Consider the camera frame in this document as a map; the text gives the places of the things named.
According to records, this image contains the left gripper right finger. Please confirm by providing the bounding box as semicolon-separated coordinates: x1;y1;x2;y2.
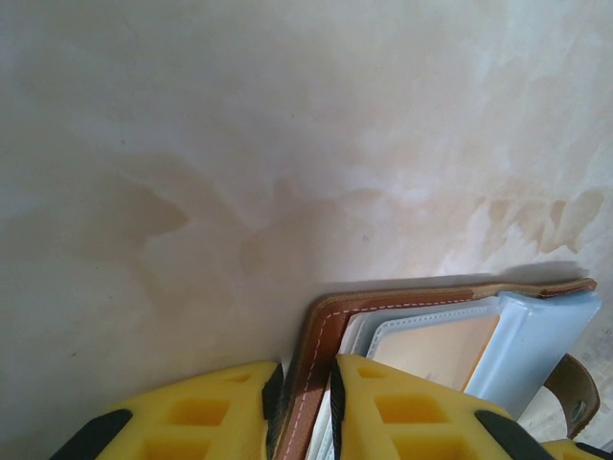
329;354;547;460

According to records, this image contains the light blue card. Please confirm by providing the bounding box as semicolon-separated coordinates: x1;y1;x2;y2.
464;290;601;408

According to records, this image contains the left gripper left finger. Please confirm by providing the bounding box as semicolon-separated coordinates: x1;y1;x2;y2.
50;361;284;460

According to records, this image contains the brown leather card holder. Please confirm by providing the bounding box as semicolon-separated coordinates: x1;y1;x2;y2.
267;277;602;460

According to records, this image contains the orange credit card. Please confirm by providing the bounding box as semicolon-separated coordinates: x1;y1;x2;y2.
371;316;502;392

